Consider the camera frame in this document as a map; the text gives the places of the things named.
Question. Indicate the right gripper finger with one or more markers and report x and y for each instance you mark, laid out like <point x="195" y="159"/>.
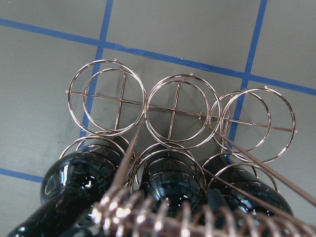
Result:
<point x="215" y="201"/>

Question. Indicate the black wine bottle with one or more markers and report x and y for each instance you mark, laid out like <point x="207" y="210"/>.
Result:
<point x="72" y="185"/>
<point x="176" y="187"/>

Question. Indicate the black wine bottle in basket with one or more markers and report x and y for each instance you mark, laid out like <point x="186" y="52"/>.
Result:
<point x="72" y="185"/>

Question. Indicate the copper wire wine basket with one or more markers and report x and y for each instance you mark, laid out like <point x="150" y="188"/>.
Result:
<point x="177" y="126"/>

